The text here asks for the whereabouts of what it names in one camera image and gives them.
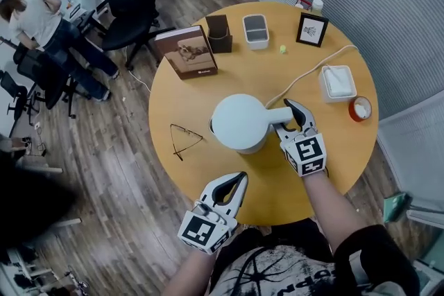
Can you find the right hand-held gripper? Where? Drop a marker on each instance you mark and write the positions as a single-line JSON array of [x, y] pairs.
[[307, 153]]

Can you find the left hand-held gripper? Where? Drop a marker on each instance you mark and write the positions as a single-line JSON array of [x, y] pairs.
[[208, 227]]

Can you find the white electric kettle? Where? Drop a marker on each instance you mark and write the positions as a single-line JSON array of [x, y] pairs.
[[239, 121]]

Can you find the person's right forearm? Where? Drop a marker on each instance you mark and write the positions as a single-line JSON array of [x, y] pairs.
[[329, 211]]

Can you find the person's left forearm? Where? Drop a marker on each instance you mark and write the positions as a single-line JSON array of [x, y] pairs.
[[194, 270]]

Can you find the white square box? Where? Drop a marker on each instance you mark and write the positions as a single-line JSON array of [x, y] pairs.
[[337, 84]]

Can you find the thin-framed eyeglasses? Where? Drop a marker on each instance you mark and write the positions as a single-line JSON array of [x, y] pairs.
[[177, 150]]

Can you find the red tape roll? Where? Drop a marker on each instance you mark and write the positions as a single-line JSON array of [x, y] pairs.
[[357, 112]]

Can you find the small green object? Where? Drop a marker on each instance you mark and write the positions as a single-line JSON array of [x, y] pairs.
[[283, 49]]

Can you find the white rectangular container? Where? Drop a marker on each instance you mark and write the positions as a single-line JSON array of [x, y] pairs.
[[256, 32]]

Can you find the person's black and white shirt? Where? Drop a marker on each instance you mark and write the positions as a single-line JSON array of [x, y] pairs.
[[295, 270]]

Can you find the dark brown pen holder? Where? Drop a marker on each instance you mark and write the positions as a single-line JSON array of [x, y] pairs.
[[219, 36]]

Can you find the bottle with white cap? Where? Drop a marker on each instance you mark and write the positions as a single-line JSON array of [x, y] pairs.
[[317, 6]]

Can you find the red and white object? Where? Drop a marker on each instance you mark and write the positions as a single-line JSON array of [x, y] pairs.
[[302, 3]]

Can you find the brown hardcover book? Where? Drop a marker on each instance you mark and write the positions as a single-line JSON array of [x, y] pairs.
[[189, 53]]

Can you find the green book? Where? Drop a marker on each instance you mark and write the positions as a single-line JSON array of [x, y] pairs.
[[394, 208]]

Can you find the black high-back office chair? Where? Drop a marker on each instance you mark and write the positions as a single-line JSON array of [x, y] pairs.
[[126, 3]]

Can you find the black picture frame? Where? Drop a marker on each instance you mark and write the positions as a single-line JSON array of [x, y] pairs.
[[311, 29]]

